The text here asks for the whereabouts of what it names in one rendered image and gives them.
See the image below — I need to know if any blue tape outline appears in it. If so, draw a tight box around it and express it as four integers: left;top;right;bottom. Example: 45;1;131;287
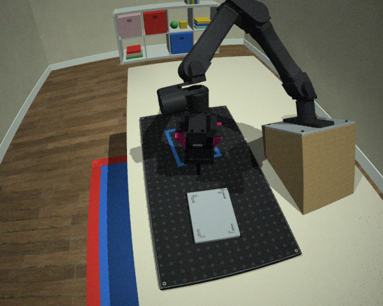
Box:
165;129;222;166

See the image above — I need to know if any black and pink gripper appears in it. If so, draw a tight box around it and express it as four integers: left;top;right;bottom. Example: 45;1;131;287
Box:
175;107;223;150

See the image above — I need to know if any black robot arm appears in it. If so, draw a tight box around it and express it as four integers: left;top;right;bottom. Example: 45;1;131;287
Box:
157;0;334;148

